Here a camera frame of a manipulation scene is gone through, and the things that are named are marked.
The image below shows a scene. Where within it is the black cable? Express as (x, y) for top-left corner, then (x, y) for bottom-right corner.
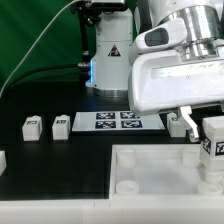
(0, 63), (91, 98)

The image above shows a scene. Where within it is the white cable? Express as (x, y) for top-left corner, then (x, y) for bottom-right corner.
(0, 0), (82, 99)

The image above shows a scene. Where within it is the white L-shaped obstacle wall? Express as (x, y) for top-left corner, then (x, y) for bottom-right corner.
(0, 191), (224, 224)

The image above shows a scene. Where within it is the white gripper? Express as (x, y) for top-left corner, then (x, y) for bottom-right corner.
(128, 18), (224, 142)

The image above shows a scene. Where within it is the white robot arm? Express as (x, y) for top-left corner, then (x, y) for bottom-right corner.
(87, 0), (224, 142)

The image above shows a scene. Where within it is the white block left edge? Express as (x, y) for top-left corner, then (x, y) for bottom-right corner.
(0, 151), (7, 176)

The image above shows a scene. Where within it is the white marker plate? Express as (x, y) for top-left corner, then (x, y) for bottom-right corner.
(72, 111), (165, 132)

